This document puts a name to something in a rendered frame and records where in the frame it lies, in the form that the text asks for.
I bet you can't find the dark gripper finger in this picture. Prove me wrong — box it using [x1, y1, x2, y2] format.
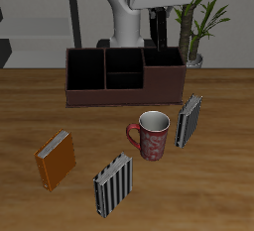
[156, 6, 168, 52]
[149, 8, 158, 41]

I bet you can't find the dark brown desk caddy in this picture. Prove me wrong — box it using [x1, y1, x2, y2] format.
[64, 46, 188, 108]

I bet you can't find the black white striped book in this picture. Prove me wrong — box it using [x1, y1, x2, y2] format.
[174, 92, 203, 150]
[92, 151, 134, 219]

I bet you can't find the orange book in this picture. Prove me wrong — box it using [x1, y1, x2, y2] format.
[33, 128, 77, 193]

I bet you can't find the green pot plant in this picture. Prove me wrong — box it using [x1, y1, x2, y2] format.
[174, 0, 235, 69]

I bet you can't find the red patterned mug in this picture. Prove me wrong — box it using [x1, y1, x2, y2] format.
[125, 110, 172, 163]

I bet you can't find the flat black base plate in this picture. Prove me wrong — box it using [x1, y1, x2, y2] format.
[96, 38, 157, 49]

